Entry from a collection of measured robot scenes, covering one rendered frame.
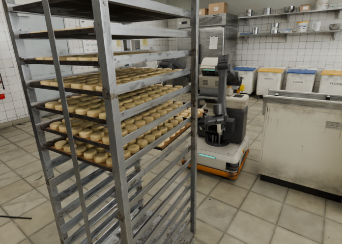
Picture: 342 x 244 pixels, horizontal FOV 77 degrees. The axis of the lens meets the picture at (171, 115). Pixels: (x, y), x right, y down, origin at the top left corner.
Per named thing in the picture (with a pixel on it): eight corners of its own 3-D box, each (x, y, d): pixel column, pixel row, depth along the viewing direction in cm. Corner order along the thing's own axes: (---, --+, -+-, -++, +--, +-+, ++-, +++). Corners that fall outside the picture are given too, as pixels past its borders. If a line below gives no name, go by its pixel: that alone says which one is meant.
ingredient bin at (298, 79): (282, 103, 505) (286, 69, 481) (287, 97, 552) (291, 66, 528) (309, 106, 473) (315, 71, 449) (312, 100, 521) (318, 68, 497)
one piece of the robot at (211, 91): (199, 106, 225) (200, 86, 218) (225, 110, 212) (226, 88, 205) (193, 111, 212) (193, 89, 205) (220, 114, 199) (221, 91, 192)
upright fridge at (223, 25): (233, 91, 634) (238, 15, 570) (220, 98, 565) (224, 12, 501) (192, 87, 714) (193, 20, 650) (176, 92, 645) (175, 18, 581)
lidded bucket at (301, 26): (308, 31, 491) (309, 21, 485) (307, 31, 473) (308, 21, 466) (295, 32, 506) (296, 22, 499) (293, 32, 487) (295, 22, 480)
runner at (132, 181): (188, 133, 129) (188, 128, 128) (192, 134, 127) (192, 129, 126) (110, 196, 76) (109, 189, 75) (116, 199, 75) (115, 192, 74)
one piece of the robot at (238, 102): (203, 137, 288) (204, 74, 262) (245, 145, 262) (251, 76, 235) (193, 147, 261) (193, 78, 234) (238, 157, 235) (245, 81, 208)
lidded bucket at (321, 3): (328, 9, 461) (330, -1, 454) (327, 8, 442) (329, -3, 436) (314, 11, 475) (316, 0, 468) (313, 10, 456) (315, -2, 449)
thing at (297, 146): (337, 184, 214) (360, 96, 186) (340, 205, 187) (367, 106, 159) (262, 165, 251) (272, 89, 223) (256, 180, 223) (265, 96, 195)
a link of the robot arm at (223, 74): (232, 65, 153) (216, 68, 158) (230, 61, 148) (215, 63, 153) (229, 123, 140) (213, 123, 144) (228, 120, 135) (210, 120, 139)
